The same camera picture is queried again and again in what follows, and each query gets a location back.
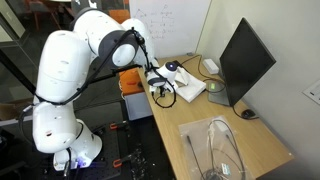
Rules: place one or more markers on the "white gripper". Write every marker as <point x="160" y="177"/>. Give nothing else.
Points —
<point x="154" y="89"/>

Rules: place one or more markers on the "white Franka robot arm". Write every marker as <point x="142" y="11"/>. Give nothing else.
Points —
<point x="63" y="66"/>

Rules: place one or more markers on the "small green sticker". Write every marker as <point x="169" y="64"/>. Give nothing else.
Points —
<point x="213" y="87"/>

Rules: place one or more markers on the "black metal bar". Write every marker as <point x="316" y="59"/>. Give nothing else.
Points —
<point x="113" y="74"/>

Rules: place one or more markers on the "orange black clamp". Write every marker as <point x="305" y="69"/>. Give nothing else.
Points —
<point x="118" y="126"/>
<point x="121" y="161"/>

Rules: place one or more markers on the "white power adapter box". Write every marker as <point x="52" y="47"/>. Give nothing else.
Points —
<point x="210" y="66"/>

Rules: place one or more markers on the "silver monitor stand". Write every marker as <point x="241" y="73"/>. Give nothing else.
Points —
<point x="218" y="97"/>

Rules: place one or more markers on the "clear plastic bag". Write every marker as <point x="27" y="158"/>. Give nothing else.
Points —
<point x="200" y="150"/>

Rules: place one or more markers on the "whiteboard with dark writing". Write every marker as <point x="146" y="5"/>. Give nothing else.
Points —
<point x="180" y="26"/>

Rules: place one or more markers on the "black robot table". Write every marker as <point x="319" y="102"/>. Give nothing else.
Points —
<point x="110" y="146"/>

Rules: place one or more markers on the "black computer monitor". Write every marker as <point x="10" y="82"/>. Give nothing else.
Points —
<point x="245" y="63"/>

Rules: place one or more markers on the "black computer mouse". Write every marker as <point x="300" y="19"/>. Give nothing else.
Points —
<point x="248" y="114"/>

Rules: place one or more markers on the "green white label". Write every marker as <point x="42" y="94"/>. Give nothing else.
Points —
<point x="226" y="169"/>

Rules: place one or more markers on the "white paper wall sign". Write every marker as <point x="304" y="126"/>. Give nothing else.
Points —
<point x="313" y="92"/>

